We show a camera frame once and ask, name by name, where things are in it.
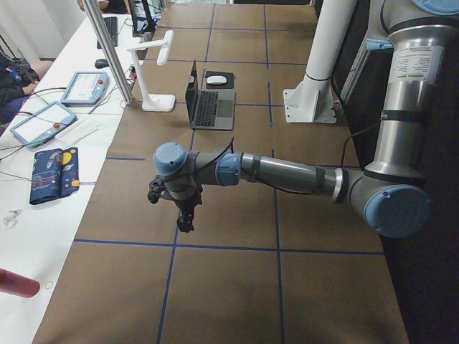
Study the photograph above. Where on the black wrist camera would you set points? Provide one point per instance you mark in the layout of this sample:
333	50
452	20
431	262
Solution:
157	190

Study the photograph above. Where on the blue teach pendant far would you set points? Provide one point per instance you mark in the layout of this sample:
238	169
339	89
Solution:
85	88

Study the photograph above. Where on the silver grey laptop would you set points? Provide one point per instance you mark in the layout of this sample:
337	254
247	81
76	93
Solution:
209	110

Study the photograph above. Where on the white computer mouse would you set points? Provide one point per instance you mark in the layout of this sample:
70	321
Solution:
215	80

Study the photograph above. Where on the aluminium frame post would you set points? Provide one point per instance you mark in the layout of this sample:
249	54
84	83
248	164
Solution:
96	19

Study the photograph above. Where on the black mouse pad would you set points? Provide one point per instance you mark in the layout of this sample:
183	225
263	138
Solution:
230	80

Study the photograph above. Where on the blue teach pendant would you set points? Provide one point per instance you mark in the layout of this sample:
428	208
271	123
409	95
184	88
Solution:
43	125
85	88

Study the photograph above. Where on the black keyboard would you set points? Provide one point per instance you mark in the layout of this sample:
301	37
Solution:
111	23

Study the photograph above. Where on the red cylinder bottle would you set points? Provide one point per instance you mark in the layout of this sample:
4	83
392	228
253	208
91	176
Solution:
18	285

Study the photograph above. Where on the black desk mouse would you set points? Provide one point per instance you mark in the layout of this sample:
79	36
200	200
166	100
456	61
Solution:
101	63

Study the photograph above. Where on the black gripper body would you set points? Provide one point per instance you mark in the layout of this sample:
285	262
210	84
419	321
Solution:
185	206

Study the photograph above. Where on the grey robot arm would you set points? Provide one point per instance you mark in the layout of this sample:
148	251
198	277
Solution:
387	194

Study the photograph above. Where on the dark blue space pouch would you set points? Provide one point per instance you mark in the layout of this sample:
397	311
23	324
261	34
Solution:
55	175

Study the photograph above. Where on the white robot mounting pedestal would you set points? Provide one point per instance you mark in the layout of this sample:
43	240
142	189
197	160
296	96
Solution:
312	100

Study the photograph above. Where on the blue teach pendant near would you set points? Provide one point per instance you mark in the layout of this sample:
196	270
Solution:
43	125

